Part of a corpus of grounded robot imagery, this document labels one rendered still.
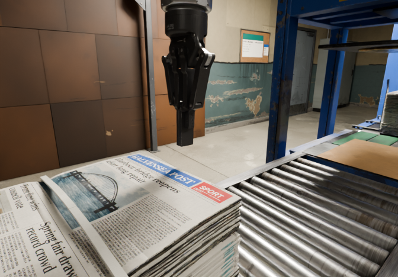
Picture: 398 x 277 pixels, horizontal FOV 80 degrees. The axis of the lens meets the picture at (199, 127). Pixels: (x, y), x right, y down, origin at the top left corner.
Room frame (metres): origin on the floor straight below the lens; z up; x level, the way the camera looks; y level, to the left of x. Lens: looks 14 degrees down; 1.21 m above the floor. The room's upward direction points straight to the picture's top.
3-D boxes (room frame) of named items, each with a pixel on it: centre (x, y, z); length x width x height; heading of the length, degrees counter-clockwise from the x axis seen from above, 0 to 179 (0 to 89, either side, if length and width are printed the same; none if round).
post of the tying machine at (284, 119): (1.29, -0.44, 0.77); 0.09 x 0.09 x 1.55; 38
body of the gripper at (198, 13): (0.45, 0.02, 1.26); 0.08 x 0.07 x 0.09; 41
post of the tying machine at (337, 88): (1.66, -0.92, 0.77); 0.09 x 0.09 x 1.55; 38
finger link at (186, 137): (0.44, 0.02, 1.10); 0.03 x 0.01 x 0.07; 131
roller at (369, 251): (0.63, -0.30, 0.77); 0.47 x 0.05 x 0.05; 38
